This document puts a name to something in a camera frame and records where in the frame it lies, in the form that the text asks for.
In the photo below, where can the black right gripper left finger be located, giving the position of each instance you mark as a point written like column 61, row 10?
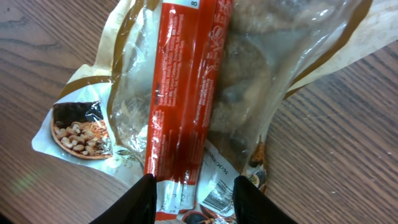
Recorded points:
column 136, row 206

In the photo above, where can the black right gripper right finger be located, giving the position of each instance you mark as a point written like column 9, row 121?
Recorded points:
column 251, row 206

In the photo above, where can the brown snack pouch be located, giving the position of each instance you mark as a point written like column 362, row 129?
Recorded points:
column 271, row 50

